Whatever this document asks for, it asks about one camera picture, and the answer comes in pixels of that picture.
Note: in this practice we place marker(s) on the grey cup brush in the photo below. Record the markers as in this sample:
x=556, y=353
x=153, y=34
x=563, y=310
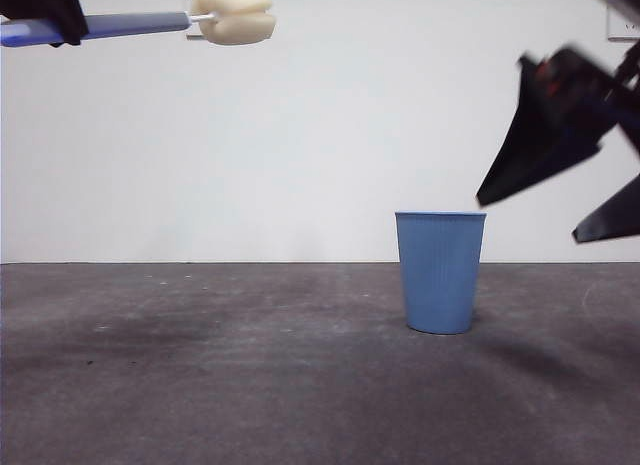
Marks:
x=130, y=21

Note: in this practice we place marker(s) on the blue ribbed plastic cup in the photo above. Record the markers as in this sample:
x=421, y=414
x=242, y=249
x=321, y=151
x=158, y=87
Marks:
x=440, y=280

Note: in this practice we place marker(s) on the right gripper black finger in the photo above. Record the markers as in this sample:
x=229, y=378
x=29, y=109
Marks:
x=615, y=217
x=520, y=155

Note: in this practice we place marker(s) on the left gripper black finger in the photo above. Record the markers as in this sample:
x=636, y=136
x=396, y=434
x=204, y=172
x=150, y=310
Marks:
x=25, y=2
x=70, y=15

